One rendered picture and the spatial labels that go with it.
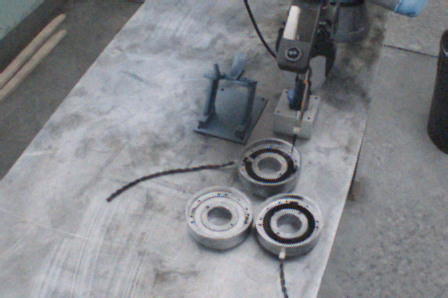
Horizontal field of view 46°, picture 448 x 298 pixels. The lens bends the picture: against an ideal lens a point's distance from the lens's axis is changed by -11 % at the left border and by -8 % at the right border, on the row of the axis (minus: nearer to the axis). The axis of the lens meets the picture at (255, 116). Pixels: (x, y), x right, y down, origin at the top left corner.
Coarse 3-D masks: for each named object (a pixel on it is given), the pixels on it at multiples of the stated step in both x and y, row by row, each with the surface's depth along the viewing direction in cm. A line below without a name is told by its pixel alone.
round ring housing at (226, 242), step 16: (208, 192) 91; (224, 192) 92; (240, 192) 90; (192, 208) 89; (208, 208) 90; (224, 208) 90; (192, 224) 87; (208, 224) 87; (208, 240) 84; (224, 240) 84; (240, 240) 86
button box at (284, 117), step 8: (312, 96) 106; (280, 104) 105; (288, 104) 105; (312, 104) 105; (280, 112) 103; (288, 112) 103; (312, 112) 103; (280, 120) 104; (288, 120) 103; (304, 120) 102; (312, 120) 102; (280, 128) 105; (288, 128) 104; (304, 128) 103; (312, 128) 104; (304, 136) 104
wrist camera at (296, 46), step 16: (304, 0) 83; (288, 16) 83; (304, 16) 82; (320, 16) 84; (288, 32) 82; (304, 32) 82; (288, 48) 81; (304, 48) 81; (288, 64) 81; (304, 64) 80
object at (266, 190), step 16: (256, 144) 99; (272, 144) 100; (288, 144) 98; (240, 160) 96; (256, 160) 97; (272, 160) 98; (240, 176) 95; (272, 176) 94; (256, 192) 94; (272, 192) 93
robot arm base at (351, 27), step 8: (360, 0) 122; (344, 8) 122; (352, 8) 122; (360, 8) 124; (344, 16) 123; (352, 16) 123; (360, 16) 125; (368, 16) 128; (344, 24) 124; (352, 24) 125; (360, 24) 126; (368, 24) 128; (336, 32) 125; (344, 32) 125; (352, 32) 125; (360, 32) 126; (368, 32) 129; (336, 40) 126; (344, 40) 126; (352, 40) 126
